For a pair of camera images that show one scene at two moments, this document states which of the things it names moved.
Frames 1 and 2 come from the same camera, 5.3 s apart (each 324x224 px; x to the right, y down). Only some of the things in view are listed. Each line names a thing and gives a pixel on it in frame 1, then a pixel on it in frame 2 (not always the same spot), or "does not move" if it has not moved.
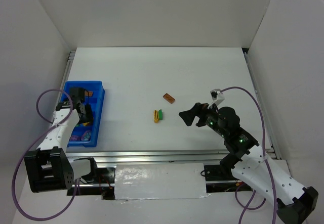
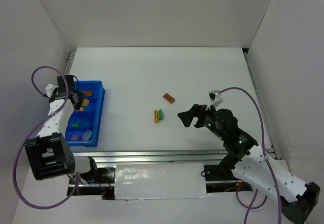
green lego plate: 160,115 does not move
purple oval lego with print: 86,136 does not move
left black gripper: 84,111 to 75,98
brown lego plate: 90,93 does not move
